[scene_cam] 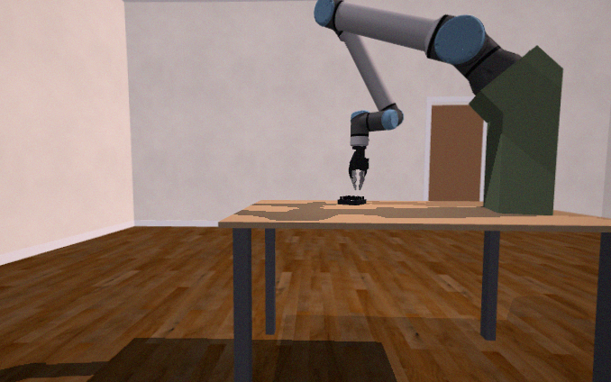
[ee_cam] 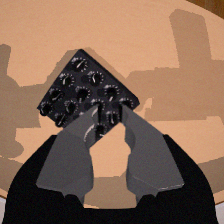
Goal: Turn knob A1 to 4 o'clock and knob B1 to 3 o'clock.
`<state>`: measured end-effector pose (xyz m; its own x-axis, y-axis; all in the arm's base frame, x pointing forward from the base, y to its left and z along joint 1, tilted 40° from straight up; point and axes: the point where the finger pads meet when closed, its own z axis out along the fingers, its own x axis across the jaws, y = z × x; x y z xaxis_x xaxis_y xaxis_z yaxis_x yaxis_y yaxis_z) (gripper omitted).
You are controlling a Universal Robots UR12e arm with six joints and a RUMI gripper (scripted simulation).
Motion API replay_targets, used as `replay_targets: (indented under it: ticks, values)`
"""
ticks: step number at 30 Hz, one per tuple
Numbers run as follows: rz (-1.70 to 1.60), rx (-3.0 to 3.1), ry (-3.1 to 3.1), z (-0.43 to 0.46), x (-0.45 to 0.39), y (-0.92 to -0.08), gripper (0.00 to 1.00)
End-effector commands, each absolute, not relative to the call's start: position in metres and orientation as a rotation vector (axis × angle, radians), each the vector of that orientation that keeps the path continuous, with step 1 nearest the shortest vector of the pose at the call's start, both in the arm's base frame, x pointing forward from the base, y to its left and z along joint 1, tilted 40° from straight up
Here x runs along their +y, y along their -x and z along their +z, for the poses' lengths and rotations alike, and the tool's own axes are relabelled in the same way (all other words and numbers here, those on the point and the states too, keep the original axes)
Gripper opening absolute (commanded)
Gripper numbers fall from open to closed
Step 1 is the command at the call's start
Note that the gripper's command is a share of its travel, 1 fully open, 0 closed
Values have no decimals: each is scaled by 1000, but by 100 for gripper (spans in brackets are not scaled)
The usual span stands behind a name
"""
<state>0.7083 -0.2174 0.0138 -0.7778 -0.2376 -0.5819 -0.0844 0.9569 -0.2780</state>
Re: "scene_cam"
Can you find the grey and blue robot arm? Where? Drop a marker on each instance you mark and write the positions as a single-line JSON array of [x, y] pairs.
[[459, 39]]

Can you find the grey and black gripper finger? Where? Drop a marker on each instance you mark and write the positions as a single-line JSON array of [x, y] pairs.
[[353, 176], [362, 177]]

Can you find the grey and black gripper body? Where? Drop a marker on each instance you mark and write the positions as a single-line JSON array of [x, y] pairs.
[[360, 161]]

